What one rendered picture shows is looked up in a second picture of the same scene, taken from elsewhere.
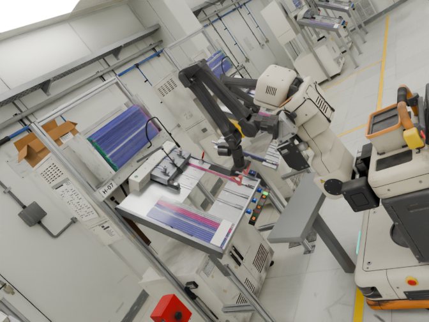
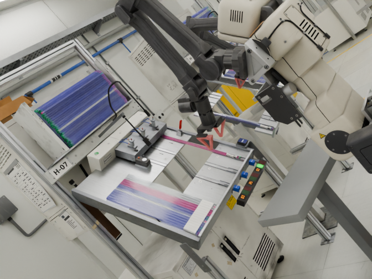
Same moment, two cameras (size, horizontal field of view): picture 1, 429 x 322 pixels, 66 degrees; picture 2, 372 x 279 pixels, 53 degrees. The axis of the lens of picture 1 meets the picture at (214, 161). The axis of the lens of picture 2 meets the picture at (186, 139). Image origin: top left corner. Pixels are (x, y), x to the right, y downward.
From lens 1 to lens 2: 0.37 m
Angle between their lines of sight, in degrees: 8
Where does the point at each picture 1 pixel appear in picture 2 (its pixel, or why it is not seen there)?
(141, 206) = (102, 189)
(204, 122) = not seen: hidden behind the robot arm
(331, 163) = (330, 109)
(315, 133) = (304, 68)
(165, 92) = (144, 61)
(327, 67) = (350, 22)
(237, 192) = (223, 166)
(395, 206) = not seen: outside the picture
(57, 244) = (31, 244)
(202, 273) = (181, 270)
